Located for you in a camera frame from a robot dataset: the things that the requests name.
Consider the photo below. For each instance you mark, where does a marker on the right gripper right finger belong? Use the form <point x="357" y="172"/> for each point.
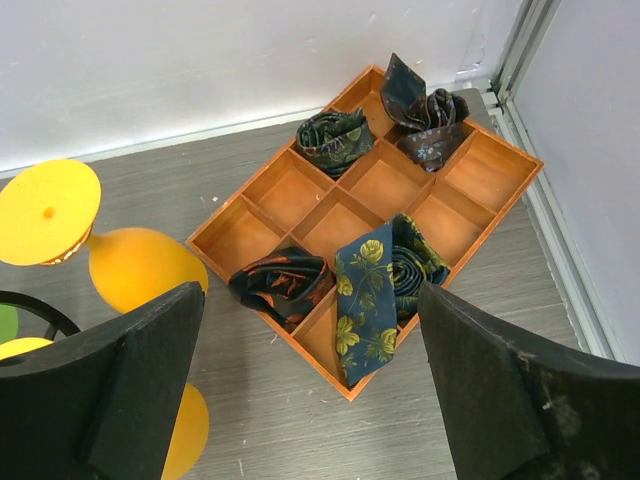
<point x="516" y="405"/>

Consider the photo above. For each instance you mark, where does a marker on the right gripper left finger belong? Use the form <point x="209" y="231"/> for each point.
<point x="102" y="403"/>

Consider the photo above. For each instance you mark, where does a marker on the orange wine glass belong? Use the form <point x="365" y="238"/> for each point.
<point x="48" y="213"/>
<point x="191" y="429"/>

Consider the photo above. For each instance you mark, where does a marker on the green wine glass back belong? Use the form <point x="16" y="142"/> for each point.
<point x="9" y="323"/>

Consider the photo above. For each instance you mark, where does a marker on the gold wire glass rack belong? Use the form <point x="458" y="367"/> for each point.
<point x="56" y="320"/>

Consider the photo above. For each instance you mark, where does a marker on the blue floral pouch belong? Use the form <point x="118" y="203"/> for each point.
<point x="378" y="279"/>

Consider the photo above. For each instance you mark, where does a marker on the wooden compartment tray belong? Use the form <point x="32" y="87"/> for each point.
<point x="288" y="201"/>

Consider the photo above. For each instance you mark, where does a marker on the black folded item in tray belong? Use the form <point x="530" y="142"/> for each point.
<point x="433" y="121"/>

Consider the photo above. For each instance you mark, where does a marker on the black pouch in tray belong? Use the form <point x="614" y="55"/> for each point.
<point x="333" y="141"/>

